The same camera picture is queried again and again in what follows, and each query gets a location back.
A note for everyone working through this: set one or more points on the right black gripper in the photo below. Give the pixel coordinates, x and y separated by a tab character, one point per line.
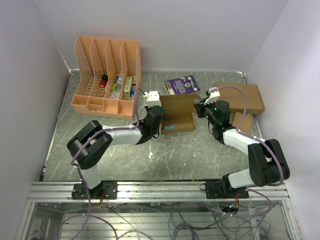
200	107

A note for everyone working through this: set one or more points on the brown cardboard box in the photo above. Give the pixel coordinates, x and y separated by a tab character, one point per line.
179	111

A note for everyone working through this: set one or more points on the blue block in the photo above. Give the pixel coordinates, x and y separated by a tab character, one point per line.
169	127

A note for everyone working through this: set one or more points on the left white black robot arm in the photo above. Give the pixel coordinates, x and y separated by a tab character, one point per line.
89	145

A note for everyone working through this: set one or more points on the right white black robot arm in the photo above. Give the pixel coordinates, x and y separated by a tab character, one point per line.
267	165

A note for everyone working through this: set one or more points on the small folded cardboard box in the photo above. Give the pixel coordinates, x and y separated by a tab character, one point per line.
245	124

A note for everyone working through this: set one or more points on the large folded cardboard box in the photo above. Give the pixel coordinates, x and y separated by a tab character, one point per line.
254	102

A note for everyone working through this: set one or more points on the purple book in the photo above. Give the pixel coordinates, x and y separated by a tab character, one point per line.
182	85

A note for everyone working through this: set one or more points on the white green carton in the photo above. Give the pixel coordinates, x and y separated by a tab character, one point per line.
128	87

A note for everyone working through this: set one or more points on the green cube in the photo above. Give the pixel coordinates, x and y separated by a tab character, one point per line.
113	88

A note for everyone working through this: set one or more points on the pink plastic file organizer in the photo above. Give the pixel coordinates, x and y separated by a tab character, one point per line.
116	58

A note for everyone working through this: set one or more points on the red black bottle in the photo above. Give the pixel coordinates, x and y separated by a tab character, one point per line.
103	81

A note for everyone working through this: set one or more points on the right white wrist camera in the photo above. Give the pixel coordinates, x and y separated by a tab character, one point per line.
212	95

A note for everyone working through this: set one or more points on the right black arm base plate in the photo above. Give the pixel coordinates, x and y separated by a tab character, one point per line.
220	189

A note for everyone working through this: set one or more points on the aluminium rail frame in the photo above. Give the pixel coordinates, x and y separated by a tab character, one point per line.
150	192

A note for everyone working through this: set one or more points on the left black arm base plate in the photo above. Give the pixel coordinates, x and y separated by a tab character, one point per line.
106	190

